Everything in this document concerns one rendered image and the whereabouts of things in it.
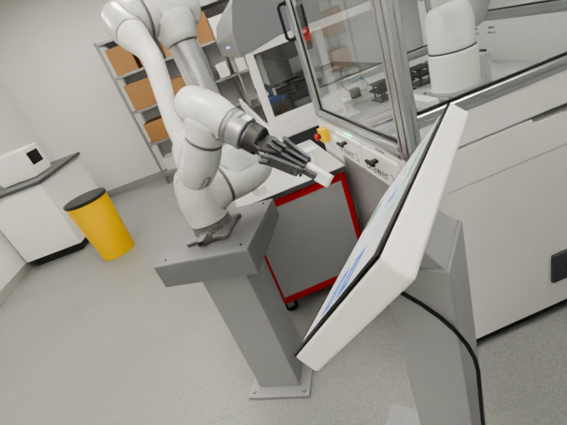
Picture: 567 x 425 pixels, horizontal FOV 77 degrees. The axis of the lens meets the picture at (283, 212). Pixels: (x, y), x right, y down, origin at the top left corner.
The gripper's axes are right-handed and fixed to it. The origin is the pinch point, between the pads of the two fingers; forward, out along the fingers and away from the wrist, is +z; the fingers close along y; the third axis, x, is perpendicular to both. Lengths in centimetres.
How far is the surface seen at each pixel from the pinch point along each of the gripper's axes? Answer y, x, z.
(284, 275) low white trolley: 55, 107, -3
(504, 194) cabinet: 58, 8, 53
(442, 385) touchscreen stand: -20, 17, 46
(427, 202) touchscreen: -25.8, -22.6, 19.8
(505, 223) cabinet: 58, 18, 61
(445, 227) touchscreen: -10.2, -10.9, 27.9
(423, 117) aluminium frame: 39.5, -9.2, 14.9
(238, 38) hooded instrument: 121, 27, -97
